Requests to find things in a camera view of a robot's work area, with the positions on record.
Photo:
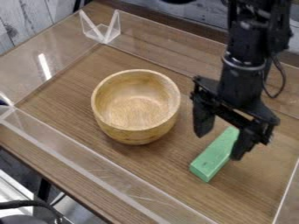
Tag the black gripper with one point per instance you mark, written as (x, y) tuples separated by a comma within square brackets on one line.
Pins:
[(233, 100)]

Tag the green rectangular block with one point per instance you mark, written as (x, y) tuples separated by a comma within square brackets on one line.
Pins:
[(207, 164)]

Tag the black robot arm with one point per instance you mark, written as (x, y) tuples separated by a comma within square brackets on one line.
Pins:
[(259, 34)]

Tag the light wooden bowl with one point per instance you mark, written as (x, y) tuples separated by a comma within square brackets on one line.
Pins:
[(135, 105)]

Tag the black table leg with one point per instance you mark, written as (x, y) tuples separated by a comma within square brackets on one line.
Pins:
[(44, 190)]

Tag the clear acrylic tray enclosure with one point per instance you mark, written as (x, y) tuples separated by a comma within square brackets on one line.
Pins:
[(131, 184)]

